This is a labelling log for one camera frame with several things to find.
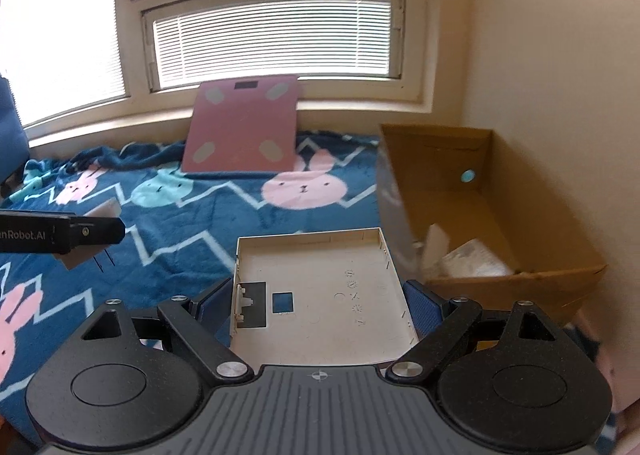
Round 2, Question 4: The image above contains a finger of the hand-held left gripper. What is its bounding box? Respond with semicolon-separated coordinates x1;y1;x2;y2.
67;216;127;247

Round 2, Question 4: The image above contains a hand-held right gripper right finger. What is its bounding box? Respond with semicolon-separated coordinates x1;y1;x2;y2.
387;279;568;379

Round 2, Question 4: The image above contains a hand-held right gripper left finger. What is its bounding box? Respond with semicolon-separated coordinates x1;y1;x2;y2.
80;279;253;380

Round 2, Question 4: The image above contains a small beige box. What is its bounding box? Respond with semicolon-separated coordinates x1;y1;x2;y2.
54;199;123;271

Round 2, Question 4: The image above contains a beige plastic cover panel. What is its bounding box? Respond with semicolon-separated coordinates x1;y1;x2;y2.
230;227;420;366

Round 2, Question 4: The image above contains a brown cardboard box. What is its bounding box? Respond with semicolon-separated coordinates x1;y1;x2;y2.
376;122;608;326

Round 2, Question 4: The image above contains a blue bunny printed blanket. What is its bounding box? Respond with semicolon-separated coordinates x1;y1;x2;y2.
0;132;621;436

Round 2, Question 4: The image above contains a blue chair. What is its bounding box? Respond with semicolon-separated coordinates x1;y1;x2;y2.
0;78;31;198

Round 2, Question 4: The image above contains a pink bathroom scale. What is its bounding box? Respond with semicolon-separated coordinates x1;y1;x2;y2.
181;75;301;175

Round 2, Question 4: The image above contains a white window blind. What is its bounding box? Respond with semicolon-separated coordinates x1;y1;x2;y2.
152;0;392;86

